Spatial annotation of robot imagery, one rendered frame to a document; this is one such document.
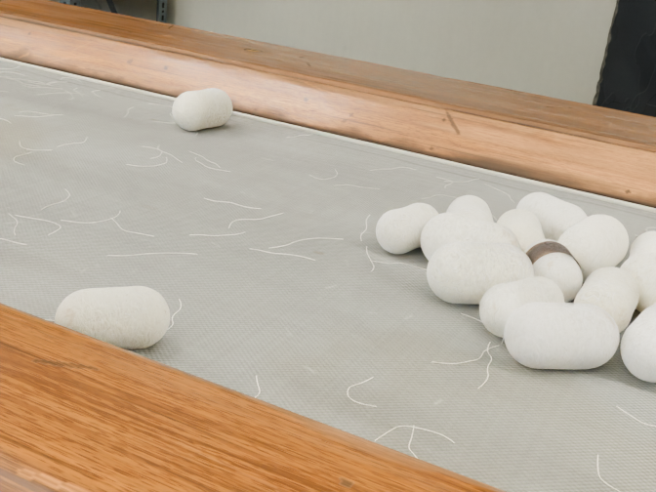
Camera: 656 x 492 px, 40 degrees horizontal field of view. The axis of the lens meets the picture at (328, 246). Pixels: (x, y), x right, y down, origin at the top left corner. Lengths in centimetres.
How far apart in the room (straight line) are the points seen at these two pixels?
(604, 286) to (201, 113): 25
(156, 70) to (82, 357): 40
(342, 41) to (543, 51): 59
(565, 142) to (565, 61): 195
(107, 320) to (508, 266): 13
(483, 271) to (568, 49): 214
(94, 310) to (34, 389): 6
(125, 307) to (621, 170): 30
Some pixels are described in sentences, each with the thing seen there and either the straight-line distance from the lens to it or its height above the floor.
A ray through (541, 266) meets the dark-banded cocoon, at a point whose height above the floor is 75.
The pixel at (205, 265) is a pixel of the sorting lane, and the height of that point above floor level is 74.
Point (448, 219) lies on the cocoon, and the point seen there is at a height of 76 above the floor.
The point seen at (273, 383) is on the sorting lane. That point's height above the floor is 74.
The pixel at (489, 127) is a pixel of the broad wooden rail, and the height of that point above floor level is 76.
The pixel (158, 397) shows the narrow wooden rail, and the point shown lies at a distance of 19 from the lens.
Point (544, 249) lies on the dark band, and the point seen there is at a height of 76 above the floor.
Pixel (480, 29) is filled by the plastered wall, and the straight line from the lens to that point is 249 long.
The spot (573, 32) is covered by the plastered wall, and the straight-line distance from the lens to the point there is 242.
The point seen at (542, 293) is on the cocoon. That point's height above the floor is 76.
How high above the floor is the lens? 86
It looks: 21 degrees down
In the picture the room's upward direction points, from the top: 7 degrees clockwise
